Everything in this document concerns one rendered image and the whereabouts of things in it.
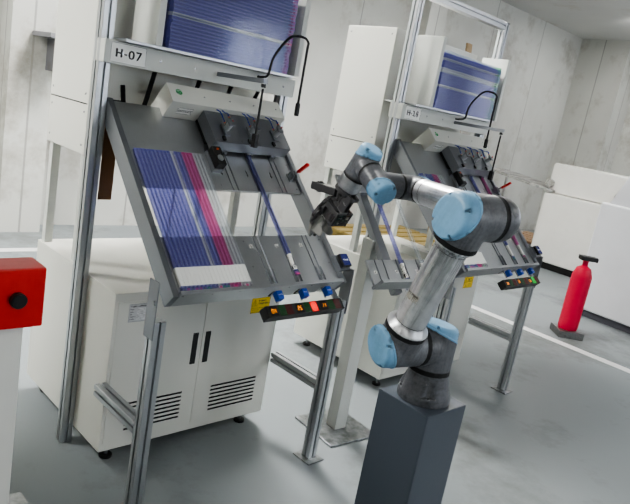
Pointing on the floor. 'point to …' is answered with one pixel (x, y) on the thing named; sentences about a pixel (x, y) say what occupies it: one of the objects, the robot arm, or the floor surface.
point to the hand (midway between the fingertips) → (312, 231)
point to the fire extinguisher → (574, 301)
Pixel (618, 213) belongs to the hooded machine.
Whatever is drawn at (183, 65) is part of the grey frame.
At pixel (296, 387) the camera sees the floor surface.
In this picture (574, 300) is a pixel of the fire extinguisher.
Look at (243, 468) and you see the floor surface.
